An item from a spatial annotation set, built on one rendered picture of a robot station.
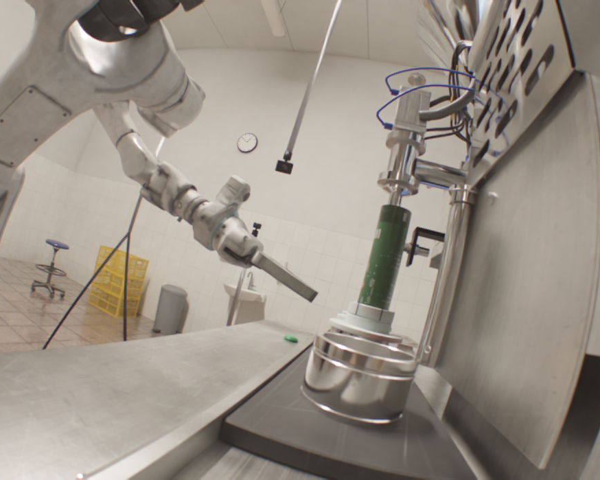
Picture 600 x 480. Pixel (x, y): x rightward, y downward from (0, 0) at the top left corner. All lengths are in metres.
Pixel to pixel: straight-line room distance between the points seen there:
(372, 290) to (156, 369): 0.19
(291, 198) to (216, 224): 3.67
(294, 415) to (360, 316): 0.14
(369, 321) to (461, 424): 0.12
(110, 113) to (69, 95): 0.35
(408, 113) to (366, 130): 4.02
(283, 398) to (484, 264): 0.14
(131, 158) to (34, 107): 0.29
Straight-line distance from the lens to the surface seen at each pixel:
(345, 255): 3.96
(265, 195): 4.32
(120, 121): 0.79
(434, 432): 0.21
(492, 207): 0.22
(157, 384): 0.20
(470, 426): 0.22
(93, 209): 5.95
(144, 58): 0.52
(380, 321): 0.30
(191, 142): 5.14
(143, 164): 0.69
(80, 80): 0.47
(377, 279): 0.30
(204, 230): 0.58
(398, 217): 0.31
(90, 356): 0.21
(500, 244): 0.19
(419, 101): 0.50
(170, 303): 4.20
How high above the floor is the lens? 1.10
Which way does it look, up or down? 7 degrees up
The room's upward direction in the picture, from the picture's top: 16 degrees clockwise
